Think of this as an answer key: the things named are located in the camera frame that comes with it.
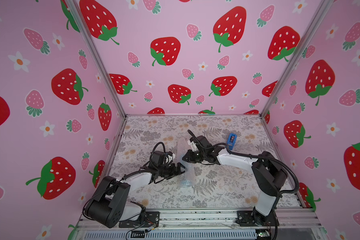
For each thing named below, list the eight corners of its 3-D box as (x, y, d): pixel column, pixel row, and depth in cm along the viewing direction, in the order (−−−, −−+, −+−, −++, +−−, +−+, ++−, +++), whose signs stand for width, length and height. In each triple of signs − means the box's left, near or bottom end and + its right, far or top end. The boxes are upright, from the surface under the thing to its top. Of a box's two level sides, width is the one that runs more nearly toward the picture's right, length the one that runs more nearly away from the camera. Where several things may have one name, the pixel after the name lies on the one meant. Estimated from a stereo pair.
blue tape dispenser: (225, 148, 104) (226, 144, 99) (228, 136, 110) (230, 132, 106) (232, 150, 102) (234, 146, 98) (235, 139, 109) (237, 134, 105)
